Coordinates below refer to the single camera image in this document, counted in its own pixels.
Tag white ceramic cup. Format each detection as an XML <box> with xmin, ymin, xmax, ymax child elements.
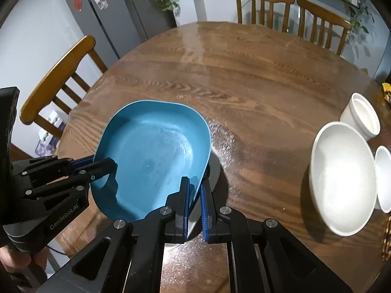
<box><xmin>340</xmin><ymin>92</ymin><xmax>381</xmax><ymax>141</ymax></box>

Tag beaded wooden trivet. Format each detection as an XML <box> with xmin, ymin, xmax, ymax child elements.
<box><xmin>382</xmin><ymin>219</ymin><xmax>391</xmax><ymax>261</ymax></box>

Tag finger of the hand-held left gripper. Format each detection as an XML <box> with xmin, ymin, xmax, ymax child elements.
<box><xmin>26</xmin><ymin>158</ymin><xmax>118</xmax><ymax>202</ymax></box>
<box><xmin>12</xmin><ymin>155</ymin><xmax>95</xmax><ymax>180</ymax></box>

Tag large white bowl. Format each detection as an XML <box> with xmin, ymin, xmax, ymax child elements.
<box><xmin>308</xmin><ymin>121</ymin><xmax>377</xmax><ymax>236</ymax></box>

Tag small white bowl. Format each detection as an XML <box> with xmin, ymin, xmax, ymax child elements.
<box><xmin>374</xmin><ymin>146</ymin><xmax>391</xmax><ymax>213</ymax></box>

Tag trailing vine plant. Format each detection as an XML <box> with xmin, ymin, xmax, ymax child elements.
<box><xmin>348</xmin><ymin>0</ymin><xmax>377</xmax><ymax>62</ymax></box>

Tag person's left hand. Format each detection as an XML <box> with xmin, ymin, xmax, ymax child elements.
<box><xmin>0</xmin><ymin>244</ymin><xmax>49</xmax><ymax>278</ymax></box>

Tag purple printed package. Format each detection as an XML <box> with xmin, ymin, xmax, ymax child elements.
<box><xmin>35</xmin><ymin>111</ymin><xmax>67</xmax><ymax>157</ymax></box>

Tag grey refrigerator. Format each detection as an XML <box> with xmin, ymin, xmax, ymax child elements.
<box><xmin>58</xmin><ymin>0</ymin><xmax>178</xmax><ymax>60</ymax></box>

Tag blue square plate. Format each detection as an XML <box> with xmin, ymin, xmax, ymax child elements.
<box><xmin>91</xmin><ymin>100</ymin><xmax>212</xmax><ymax>223</ymax></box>

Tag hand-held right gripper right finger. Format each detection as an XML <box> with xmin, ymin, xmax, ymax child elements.
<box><xmin>201</xmin><ymin>178</ymin><xmax>352</xmax><ymax>293</ymax></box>

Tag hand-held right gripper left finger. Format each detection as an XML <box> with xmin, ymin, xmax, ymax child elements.
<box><xmin>35</xmin><ymin>176</ymin><xmax>191</xmax><ymax>293</ymax></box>

